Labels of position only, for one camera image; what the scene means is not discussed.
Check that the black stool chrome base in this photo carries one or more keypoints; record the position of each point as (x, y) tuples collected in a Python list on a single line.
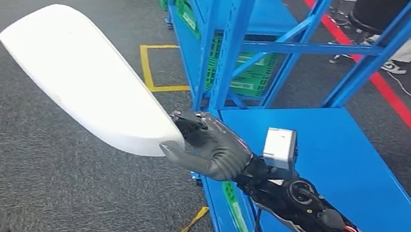
[(373, 13)]

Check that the blue metal shelf rack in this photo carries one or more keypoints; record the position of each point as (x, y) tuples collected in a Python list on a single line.
[(345, 176), (272, 13)]

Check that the white moulded plastic part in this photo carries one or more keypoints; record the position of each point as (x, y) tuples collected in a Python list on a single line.
[(86, 78)]

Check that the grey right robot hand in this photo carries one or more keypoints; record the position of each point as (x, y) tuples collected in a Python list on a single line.
[(220, 155)]

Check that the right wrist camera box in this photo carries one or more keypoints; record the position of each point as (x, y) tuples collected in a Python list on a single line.
[(277, 148)]

